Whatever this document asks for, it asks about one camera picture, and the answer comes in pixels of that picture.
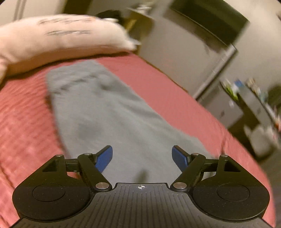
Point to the grey pants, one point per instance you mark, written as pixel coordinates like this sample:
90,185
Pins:
109,109

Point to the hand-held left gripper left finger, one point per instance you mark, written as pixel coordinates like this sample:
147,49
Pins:
104,158

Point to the grey nightstand cabinet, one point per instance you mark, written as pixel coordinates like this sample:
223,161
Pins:
230,109

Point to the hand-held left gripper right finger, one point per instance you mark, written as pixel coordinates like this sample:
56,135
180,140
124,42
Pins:
180,157

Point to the grey vanity desk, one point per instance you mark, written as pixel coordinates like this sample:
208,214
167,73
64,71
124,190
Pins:
261,105

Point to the pink ribbed blanket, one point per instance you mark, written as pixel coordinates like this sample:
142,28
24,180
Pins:
175,87

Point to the yellow side table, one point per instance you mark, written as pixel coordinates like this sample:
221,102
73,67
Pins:
137,24

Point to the white tower air conditioner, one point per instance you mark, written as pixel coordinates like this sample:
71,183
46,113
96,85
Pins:
216,70

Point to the black backpack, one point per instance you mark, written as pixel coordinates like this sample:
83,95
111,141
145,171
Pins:
108,15

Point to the cream pillow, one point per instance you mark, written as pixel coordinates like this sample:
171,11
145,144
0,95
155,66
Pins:
54,43

